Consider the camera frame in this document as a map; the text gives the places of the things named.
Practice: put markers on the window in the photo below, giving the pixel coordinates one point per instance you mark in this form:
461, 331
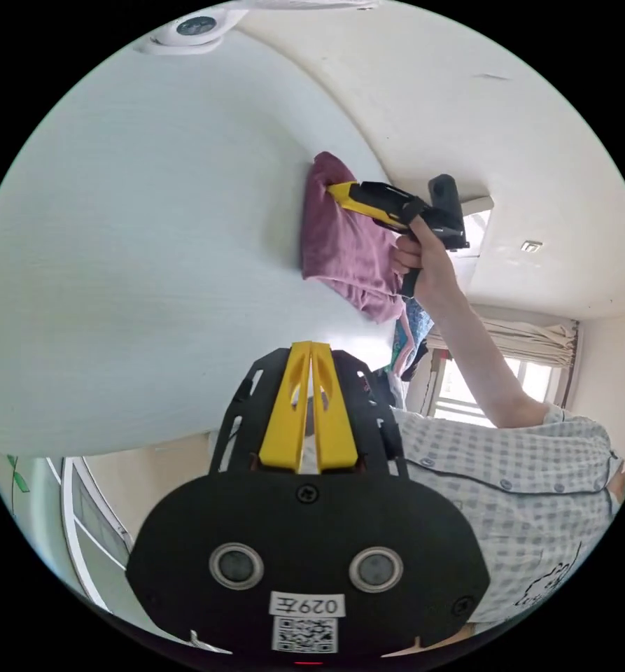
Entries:
532, 378

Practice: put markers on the person's body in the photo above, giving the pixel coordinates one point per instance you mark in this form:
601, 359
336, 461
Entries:
501, 499

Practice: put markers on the beige curtain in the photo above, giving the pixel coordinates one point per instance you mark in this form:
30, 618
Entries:
532, 338

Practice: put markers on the pile of clothes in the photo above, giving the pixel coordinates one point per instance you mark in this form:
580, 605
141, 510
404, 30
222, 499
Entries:
413, 336

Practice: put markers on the person's right hand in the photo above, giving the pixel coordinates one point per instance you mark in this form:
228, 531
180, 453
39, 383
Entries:
422, 257

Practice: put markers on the person's right forearm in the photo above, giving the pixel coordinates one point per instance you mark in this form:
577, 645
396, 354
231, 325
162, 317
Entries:
475, 357

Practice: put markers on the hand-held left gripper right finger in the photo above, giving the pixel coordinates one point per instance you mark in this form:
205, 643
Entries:
336, 420

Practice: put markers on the bed with white cover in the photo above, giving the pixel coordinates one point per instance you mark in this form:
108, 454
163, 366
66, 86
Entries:
133, 236

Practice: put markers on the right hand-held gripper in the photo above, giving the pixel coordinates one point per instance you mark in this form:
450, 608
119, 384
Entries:
396, 202

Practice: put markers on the white fan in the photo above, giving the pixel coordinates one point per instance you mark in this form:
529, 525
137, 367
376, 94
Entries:
191, 31

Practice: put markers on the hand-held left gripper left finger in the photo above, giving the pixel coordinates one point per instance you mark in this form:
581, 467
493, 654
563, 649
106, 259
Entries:
283, 415

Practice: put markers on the purple pants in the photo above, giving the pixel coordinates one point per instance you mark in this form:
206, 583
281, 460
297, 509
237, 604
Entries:
343, 247

